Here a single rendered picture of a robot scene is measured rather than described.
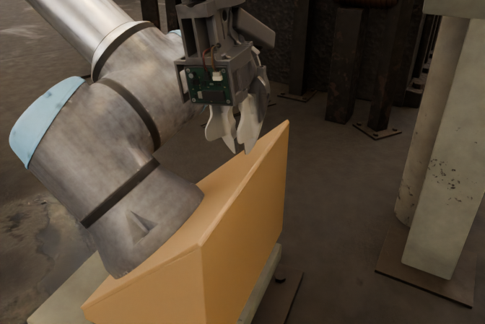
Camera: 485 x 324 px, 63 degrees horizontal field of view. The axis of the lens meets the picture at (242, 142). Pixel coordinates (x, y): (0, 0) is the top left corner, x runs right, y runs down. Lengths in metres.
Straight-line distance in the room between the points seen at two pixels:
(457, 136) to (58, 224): 0.91
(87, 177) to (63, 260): 0.44
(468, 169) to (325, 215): 0.39
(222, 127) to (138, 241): 0.20
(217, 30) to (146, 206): 0.28
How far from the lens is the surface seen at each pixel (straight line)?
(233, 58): 0.43
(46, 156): 0.61
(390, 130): 1.48
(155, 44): 0.69
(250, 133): 0.51
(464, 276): 1.01
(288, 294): 0.85
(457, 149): 0.80
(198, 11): 0.43
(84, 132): 0.60
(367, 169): 1.26
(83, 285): 0.78
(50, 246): 1.06
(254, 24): 0.51
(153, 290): 0.55
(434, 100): 0.92
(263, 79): 0.49
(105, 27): 0.73
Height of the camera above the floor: 0.68
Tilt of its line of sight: 31 degrees down
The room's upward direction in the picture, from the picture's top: straight up
